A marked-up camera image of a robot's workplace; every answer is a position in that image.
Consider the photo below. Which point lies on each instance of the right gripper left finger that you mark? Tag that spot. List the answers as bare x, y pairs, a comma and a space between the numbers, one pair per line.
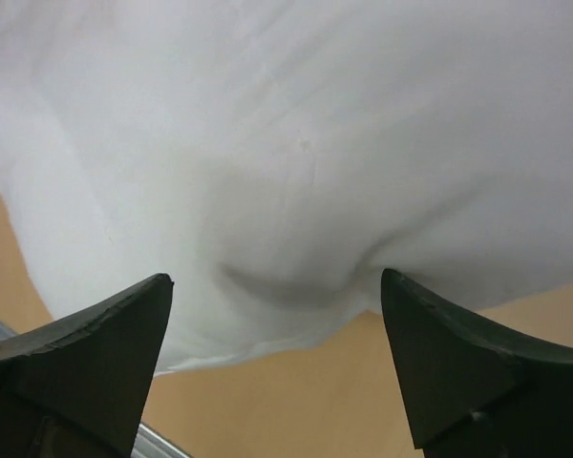
77, 387

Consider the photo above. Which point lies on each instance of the white pillow yellow edge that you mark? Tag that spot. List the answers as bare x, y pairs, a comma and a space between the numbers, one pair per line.
275, 157

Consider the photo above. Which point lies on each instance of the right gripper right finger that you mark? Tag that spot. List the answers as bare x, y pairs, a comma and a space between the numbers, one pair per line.
471, 387

